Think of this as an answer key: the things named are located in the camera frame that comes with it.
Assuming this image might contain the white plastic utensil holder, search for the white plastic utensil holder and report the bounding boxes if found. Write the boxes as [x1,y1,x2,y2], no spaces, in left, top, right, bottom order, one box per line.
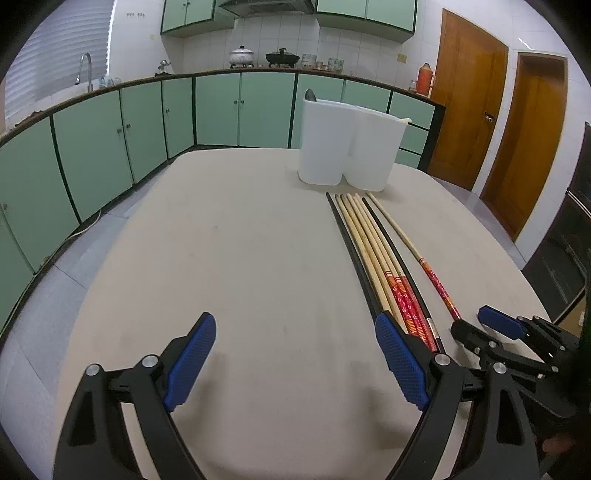
[298,95,408,193]

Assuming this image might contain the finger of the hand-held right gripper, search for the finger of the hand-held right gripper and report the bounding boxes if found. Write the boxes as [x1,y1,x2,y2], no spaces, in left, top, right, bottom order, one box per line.
[477,305,533,340]
[450,319,505,359]

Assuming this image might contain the white cooking pot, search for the white cooking pot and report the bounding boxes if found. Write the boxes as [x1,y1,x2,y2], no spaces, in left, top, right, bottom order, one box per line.
[228,45,256,68]

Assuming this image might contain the white window blind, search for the white window blind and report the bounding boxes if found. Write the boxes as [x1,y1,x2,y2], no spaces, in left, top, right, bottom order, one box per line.
[4,0,116,121]

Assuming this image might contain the white floor cable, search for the white floor cable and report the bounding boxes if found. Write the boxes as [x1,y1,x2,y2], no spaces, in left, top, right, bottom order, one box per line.
[45,207,103,265]

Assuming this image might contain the orange thermos flask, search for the orange thermos flask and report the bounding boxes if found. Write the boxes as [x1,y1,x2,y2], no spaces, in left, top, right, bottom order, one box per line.
[417,62,435,96]

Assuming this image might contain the wooden door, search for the wooden door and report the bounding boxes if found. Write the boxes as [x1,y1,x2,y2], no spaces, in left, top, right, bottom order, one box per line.
[479,51,569,241]
[428,8,510,192]

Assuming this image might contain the cloth on counter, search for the cloth on counter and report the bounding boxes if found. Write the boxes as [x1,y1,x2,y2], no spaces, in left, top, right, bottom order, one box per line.
[6,110,43,133]

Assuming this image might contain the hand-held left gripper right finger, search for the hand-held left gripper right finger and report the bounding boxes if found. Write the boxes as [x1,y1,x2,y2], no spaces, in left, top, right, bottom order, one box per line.
[375,313,541,480]

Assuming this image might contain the range hood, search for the range hood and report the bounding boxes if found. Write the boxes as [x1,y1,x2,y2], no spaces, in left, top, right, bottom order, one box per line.
[219,0,316,18]

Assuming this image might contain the green upper kitchen cabinets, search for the green upper kitchen cabinets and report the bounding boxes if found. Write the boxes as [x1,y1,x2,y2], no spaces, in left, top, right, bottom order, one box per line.
[160,0,416,45]

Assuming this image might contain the black wok with lid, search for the black wok with lid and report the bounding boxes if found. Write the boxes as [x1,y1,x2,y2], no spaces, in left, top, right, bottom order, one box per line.
[264,47,301,68]

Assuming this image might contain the green lower kitchen cabinets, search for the green lower kitchen cabinets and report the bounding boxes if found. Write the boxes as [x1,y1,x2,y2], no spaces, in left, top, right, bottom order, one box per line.
[0,69,447,337]

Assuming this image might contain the metal kitchen faucet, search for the metal kitchen faucet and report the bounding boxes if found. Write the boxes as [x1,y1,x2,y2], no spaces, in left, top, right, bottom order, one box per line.
[75,52,94,91]

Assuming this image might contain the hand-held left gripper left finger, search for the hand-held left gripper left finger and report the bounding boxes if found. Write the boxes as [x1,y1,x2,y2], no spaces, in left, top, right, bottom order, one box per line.
[53,313,218,480]

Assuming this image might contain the green kitchen cabinets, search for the green kitchen cabinets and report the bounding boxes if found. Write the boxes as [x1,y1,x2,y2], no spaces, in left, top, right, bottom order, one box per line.
[0,69,447,337]
[160,0,416,45]

